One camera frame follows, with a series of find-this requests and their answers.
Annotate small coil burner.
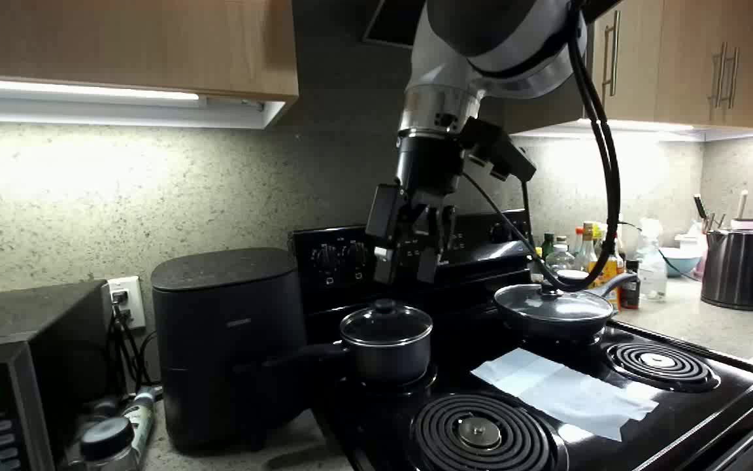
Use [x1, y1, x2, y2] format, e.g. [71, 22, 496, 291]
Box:
[602, 338, 725, 394]

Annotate large glass pot lid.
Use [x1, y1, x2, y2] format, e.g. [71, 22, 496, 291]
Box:
[492, 282, 617, 326]

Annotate metal cabinet handle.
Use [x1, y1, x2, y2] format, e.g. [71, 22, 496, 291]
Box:
[599, 8, 623, 98]

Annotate small dark bottle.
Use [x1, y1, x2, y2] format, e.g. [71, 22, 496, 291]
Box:
[617, 258, 642, 312]

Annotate small silvery bottle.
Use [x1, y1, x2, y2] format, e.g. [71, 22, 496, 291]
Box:
[122, 389, 162, 459]

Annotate small black saucepan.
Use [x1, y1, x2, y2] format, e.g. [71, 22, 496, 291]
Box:
[261, 323, 437, 393]

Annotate black steel microwave oven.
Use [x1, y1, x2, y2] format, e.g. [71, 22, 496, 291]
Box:
[0, 280, 114, 471]

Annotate small glass saucepan lid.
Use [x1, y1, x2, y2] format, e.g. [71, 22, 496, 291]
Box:
[338, 299, 437, 351]

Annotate white paper towel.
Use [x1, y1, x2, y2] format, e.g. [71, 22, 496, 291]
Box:
[467, 346, 663, 444]

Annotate black air fryer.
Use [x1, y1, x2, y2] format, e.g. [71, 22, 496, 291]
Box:
[149, 245, 309, 457]

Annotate translucent spray bottle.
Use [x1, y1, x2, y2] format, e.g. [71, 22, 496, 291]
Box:
[634, 216, 671, 302]

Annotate dark steel utensil holder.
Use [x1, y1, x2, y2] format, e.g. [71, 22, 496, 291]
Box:
[701, 216, 753, 313]

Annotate black electric stove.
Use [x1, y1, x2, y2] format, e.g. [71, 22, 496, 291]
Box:
[288, 206, 753, 471]

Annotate white wall power outlet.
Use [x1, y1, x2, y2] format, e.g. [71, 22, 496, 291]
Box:
[104, 274, 149, 331]

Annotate wooden wall cabinet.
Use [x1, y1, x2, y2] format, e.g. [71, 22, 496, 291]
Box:
[502, 0, 753, 134]
[0, 0, 301, 101]

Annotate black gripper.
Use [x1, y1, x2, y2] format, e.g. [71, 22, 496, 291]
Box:
[364, 127, 467, 287]

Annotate large coil burner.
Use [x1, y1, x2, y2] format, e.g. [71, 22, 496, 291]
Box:
[407, 389, 570, 471]

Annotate teal bowl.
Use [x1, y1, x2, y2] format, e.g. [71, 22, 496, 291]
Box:
[659, 242, 706, 282]

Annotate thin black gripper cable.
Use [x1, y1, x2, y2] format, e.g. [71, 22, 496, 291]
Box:
[458, 8, 625, 295]

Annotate under cabinet light strip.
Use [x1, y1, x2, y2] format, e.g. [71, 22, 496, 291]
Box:
[514, 114, 753, 144]
[0, 76, 291, 134]

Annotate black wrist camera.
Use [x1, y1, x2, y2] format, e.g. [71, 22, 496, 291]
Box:
[458, 114, 538, 185]

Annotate black appliance power cords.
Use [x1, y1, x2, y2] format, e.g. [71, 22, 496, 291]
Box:
[102, 291, 162, 397]

